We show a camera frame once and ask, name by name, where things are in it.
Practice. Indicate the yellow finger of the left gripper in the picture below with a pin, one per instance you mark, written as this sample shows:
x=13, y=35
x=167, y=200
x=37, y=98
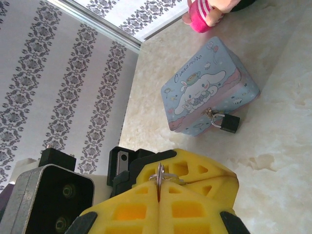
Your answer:
x=190, y=158
x=224, y=190

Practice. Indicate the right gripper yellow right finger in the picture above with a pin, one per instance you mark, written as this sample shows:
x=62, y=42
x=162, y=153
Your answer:
x=187, y=212

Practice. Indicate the aluminium frame post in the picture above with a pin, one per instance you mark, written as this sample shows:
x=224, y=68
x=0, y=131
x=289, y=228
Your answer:
x=97, y=22

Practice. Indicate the small black padlock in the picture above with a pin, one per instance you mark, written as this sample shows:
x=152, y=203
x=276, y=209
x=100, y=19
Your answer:
x=230, y=123

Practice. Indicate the plush doll with pink hat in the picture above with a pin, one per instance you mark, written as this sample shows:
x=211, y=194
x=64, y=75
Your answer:
x=202, y=19

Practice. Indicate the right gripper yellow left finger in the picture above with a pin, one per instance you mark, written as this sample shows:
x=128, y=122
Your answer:
x=126, y=212

